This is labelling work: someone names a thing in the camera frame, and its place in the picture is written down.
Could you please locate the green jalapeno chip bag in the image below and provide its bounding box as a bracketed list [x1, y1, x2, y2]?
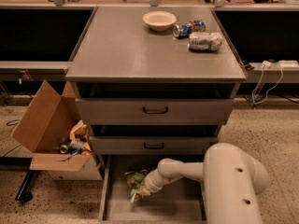
[125, 170, 148, 203]

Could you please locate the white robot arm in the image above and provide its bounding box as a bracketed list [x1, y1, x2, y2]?
[137, 143, 269, 224]

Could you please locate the blue soda can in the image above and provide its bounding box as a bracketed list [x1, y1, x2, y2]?
[173, 20, 206, 38]

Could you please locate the grey top drawer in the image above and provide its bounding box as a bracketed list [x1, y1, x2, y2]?
[76, 98, 233, 125]

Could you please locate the silver can in box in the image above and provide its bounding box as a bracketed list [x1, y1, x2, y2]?
[60, 144, 69, 154]

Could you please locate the black table leg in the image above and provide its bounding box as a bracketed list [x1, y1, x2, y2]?
[15, 171, 39, 203]

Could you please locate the grey bottom drawer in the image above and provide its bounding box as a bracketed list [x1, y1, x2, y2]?
[98, 156, 206, 224]

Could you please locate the white paper bowl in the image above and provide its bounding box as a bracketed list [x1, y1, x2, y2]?
[142, 11, 177, 32]

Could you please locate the brown cardboard box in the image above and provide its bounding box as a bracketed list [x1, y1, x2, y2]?
[12, 80, 91, 172]

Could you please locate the grey middle drawer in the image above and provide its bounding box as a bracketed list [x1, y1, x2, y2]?
[90, 125, 218, 155]

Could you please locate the grey drawer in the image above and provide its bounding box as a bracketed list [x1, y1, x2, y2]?
[90, 125, 218, 155]
[98, 156, 206, 224]
[76, 98, 233, 125]

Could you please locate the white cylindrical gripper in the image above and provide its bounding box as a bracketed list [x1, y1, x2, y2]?
[136, 169, 164, 197]

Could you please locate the grey drawer cabinet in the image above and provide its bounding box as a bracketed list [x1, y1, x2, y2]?
[64, 6, 248, 157]

